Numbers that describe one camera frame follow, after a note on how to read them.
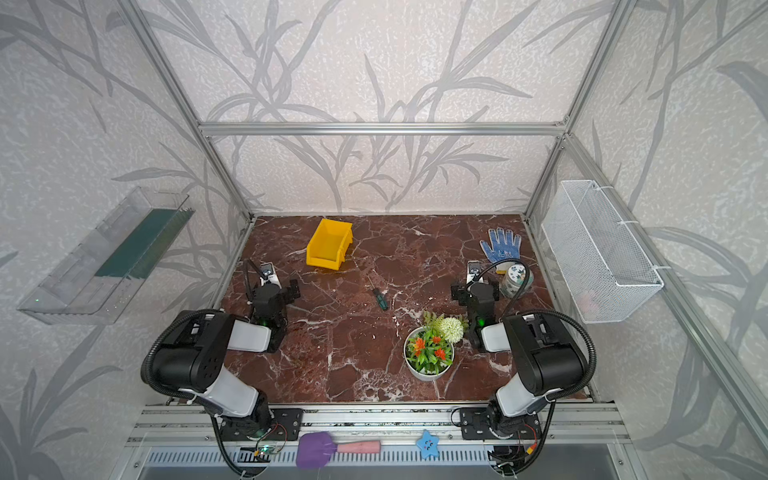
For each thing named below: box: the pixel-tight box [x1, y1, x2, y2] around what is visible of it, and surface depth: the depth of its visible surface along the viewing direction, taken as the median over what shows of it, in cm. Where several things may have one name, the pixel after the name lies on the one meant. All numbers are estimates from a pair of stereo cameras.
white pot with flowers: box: [403, 311, 469, 382], surface depth 74 cm
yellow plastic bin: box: [306, 218, 353, 271], surface depth 107 cm
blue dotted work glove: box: [480, 227, 522, 264], surface depth 114 cm
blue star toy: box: [416, 429, 440, 459], surface depth 72 cm
